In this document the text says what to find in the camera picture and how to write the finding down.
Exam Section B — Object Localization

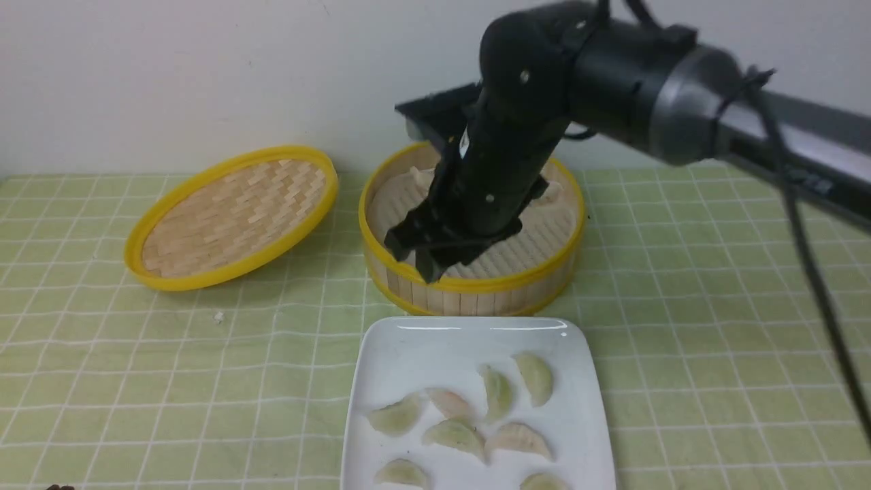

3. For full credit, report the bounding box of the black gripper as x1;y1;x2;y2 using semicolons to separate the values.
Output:
384;86;570;283

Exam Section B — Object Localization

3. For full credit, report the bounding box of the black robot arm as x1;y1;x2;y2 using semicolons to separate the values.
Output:
383;1;870;283

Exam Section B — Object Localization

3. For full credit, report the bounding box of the steamed dumpling on plate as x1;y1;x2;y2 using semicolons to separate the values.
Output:
512;353;555;408
366;393;425;438
478;365;514;424
373;458;430;489
484;422;556;461
422;419;488;465
425;388;475;421
519;472;570;490

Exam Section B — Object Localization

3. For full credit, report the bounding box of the white square plate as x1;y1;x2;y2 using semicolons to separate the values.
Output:
340;316;619;489

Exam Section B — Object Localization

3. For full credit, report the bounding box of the bamboo steamer basket yellow rim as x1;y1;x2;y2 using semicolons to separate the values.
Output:
358;143;586;316

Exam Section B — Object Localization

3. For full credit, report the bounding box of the white dumpling in steamer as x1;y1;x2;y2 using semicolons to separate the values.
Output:
531;180;563;207

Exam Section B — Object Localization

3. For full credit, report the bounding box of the bamboo steamer lid yellow rim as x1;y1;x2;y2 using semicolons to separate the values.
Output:
124;146;339;291

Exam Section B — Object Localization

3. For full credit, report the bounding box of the green checkered tablecloth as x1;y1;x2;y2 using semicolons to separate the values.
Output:
1;165;869;489

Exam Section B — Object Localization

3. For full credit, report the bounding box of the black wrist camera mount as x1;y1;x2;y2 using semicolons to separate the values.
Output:
395;82;482;152

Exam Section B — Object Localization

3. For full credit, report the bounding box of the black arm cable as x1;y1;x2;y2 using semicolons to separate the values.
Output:
742;67;871;443

